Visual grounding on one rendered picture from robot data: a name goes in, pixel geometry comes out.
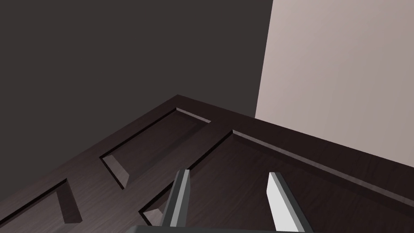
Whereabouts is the dark brown panelled door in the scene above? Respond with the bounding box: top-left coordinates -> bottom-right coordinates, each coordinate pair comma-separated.
0,94 -> 414,233

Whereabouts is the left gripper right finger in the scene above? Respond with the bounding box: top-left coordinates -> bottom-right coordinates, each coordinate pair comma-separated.
266,172 -> 314,233

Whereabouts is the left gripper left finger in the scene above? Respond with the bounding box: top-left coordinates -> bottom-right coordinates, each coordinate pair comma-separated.
161,169 -> 191,228

